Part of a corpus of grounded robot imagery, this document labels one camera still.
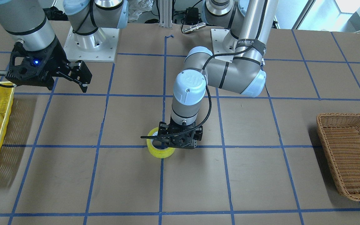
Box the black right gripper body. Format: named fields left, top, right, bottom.
left=5, top=39, right=92, bottom=88

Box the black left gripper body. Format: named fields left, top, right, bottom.
left=158, top=122, right=203, bottom=149

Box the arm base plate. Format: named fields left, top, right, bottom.
left=64, top=27, right=121, bottom=63
left=211, top=29, right=242, bottom=57

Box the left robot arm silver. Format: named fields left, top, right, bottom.
left=147, top=0, right=278, bottom=149

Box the yellow tape roll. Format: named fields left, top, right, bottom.
left=146, top=139, right=175, bottom=159

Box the aluminium frame post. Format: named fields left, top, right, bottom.
left=156, top=0, right=174, bottom=29

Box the brown wicker basket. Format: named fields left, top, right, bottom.
left=316, top=113, right=360, bottom=201

